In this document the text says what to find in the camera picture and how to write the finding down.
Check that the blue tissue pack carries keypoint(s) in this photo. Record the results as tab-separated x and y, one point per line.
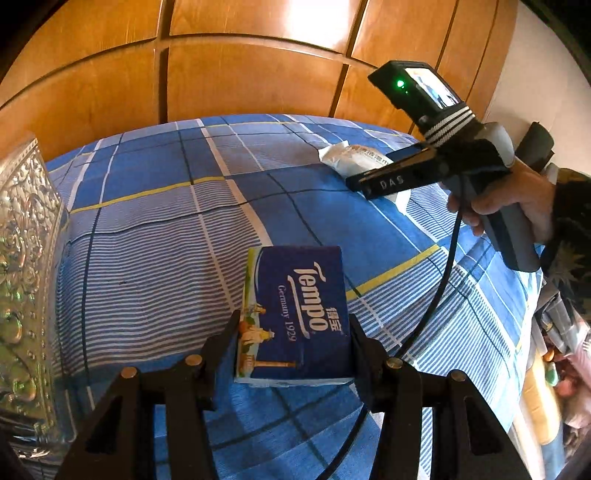
295	314

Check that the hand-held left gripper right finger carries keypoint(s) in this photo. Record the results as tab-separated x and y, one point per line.
364	353

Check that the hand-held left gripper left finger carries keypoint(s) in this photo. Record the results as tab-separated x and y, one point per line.
225	353

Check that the dark grey object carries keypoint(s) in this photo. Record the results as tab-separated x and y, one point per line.
535	143

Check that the blue plaid bed sheet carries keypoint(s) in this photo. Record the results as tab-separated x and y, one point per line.
152	240

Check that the pile of colourful items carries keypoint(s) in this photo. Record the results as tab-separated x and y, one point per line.
563	369

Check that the person's right hand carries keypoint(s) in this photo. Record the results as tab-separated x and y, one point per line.
521	198

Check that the white wet wipe pack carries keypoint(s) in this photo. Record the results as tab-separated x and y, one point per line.
351	157

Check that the wooden wardrobe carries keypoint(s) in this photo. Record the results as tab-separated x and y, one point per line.
231	60

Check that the silver embossed lid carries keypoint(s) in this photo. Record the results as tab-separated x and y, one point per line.
27	277

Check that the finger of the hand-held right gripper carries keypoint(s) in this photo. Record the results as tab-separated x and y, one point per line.
411	153
392	180

